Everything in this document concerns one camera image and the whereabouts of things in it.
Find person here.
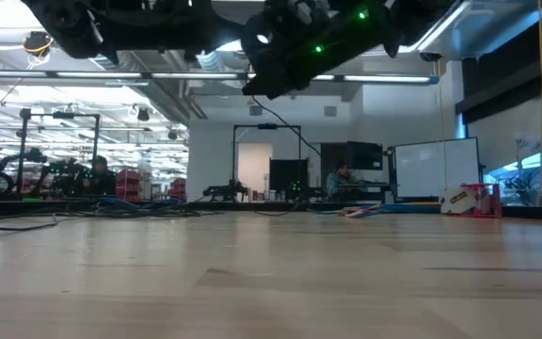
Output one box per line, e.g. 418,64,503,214
325,159,362,199
87,154,118,197

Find long thin black cord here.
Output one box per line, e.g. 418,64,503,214
0,96,323,232

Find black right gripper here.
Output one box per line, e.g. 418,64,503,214
241,0,407,101

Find black robot station frame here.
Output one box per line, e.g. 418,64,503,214
16,107,103,202
231,122,303,204

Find black monitor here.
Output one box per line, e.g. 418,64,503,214
345,140,385,171

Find colourful cable bundle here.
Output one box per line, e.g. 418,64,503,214
336,205,369,217

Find black ceiling cord reel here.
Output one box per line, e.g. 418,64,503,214
22,30,56,67

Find red tape dispenser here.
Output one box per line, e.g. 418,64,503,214
458,183,503,219

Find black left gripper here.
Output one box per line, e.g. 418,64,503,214
104,0,253,66

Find long ceiling light bar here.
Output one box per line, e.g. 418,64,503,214
0,69,441,87

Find whiteboard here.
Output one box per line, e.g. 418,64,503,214
394,137,482,200

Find red tool cabinet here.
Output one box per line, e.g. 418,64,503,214
116,169,146,203
169,177,188,198

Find bundle of coloured tubes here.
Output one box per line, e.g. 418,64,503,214
355,200,441,212

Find yellow hanging cable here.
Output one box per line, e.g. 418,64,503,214
535,0,542,207

